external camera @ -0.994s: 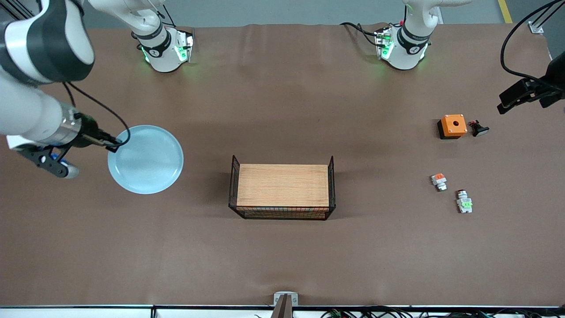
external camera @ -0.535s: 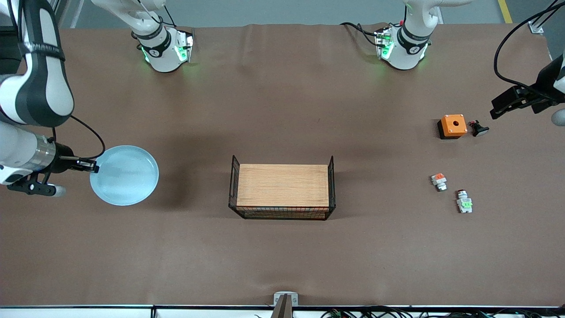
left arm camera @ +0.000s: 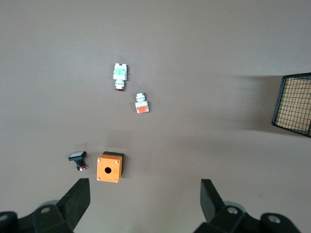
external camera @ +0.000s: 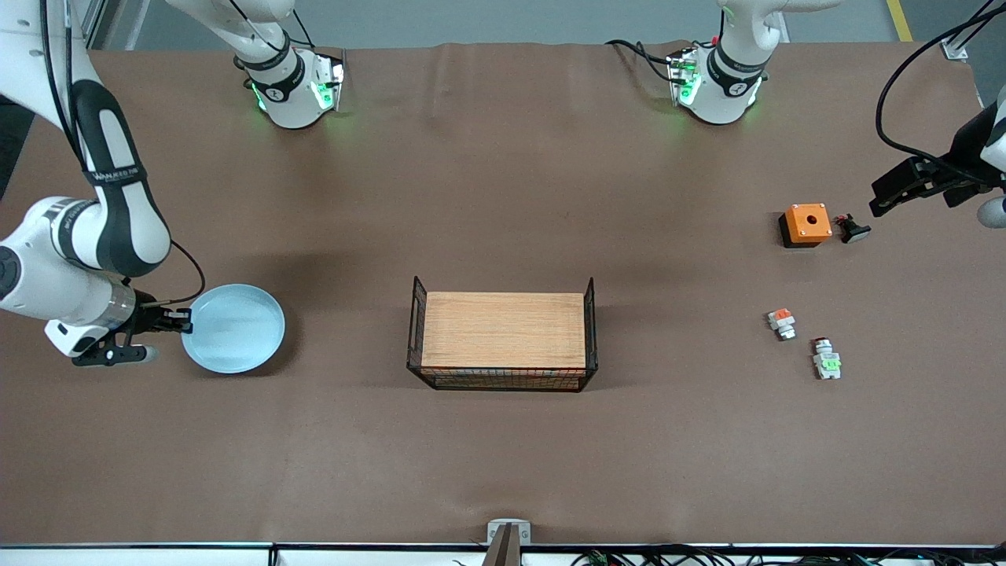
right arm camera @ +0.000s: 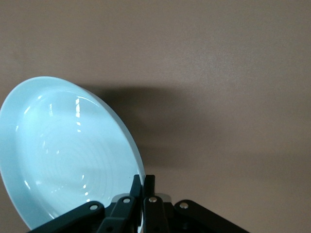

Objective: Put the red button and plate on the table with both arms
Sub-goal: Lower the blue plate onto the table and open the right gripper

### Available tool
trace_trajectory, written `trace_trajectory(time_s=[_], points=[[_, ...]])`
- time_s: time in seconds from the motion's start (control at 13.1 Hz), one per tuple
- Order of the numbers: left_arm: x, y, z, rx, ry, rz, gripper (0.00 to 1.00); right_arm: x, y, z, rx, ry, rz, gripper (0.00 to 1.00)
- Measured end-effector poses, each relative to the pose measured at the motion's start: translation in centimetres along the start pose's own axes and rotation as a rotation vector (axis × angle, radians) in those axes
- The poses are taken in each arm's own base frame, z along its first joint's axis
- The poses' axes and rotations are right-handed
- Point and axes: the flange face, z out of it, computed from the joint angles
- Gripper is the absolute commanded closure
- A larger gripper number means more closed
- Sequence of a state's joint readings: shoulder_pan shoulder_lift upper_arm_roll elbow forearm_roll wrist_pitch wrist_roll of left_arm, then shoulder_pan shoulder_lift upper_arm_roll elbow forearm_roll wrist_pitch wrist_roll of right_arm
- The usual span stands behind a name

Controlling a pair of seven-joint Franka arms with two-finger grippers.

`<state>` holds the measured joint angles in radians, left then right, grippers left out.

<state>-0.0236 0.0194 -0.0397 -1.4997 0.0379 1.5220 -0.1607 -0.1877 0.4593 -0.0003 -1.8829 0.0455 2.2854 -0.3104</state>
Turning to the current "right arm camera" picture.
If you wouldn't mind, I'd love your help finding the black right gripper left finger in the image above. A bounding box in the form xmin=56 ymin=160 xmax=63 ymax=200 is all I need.
xmin=26 ymin=174 xmax=143 ymax=233

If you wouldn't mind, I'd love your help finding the brown table cover sheet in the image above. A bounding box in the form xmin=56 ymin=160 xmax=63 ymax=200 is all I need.
xmin=0 ymin=0 xmax=311 ymax=233

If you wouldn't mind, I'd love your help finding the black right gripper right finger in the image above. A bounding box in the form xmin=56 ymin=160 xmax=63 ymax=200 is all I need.
xmin=142 ymin=174 xmax=251 ymax=233

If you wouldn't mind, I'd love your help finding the light blue round plate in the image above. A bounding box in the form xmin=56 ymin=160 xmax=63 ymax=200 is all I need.
xmin=0 ymin=76 xmax=148 ymax=233

